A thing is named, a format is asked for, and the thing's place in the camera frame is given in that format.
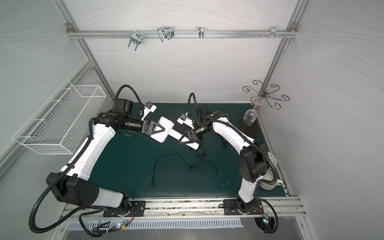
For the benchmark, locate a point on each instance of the metal hook clamp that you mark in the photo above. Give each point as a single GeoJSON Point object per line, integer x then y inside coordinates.
{"type": "Point", "coordinates": [201, 32]}
{"type": "Point", "coordinates": [273, 34]}
{"type": "Point", "coordinates": [135, 40]}
{"type": "Point", "coordinates": [165, 33]}

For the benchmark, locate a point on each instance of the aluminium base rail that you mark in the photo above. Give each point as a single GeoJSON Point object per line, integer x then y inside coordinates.
{"type": "Point", "coordinates": [210, 208]}

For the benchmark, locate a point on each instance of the green table mat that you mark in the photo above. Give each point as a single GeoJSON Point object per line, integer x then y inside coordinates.
{"type": "Point", "coordinates": [136, 165]}

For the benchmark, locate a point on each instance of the white wire basket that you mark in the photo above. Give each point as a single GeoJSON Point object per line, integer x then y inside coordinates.
{"type": "Point", "coordinates": [59, 125]}

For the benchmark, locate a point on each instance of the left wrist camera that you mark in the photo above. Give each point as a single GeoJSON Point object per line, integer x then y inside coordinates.
{"type": "Point", "coordinates": [148, 108]}

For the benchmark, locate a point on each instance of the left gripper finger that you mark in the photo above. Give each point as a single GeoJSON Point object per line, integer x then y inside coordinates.
{"type": "Point", "coordinates": [156, 126]}
{"type": "Point", "coordinates": [156, 132]}

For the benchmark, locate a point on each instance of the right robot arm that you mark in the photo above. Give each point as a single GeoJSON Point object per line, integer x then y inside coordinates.
{"type": "Point", "coordinates": [255, 166]}

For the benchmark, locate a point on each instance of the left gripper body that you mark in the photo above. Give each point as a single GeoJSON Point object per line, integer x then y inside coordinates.
{"type": "Point", "coordinates": [145, 126]}

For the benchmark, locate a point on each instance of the black ornate jewelry stand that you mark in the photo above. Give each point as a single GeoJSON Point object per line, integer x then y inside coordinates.
{"type": "Point", "coordinates": [249, 121]}

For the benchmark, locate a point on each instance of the aluminium top rail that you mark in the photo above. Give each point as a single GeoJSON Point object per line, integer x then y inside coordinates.
{"type": "Point", "coordinates": [179, 34]}

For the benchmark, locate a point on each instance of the white hair dryer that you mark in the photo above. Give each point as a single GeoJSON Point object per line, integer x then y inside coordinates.
{"type": "Point", "coordinates": [169, 126]}

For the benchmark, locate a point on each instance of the white slotted cable duct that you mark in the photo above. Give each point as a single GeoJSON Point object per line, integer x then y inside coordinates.
{"type": "Point", "coordinates": [153, 224]}

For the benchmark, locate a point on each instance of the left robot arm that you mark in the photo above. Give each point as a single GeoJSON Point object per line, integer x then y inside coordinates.
{"type": "Point", "coordinates": [71, 186]}

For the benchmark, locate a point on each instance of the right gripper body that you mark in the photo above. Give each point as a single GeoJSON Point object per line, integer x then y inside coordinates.
{"type": "Point", "coordinates": [191, 135]}

